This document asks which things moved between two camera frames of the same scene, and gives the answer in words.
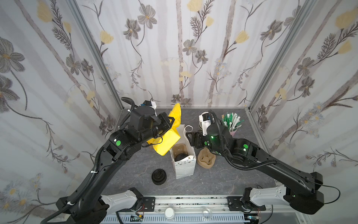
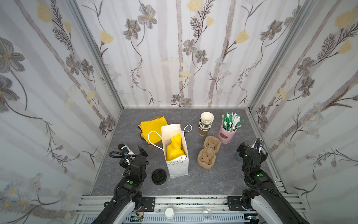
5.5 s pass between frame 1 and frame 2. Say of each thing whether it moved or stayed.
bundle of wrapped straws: stayed
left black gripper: moved
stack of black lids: stayed
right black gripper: moved
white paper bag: moved
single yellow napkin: moved
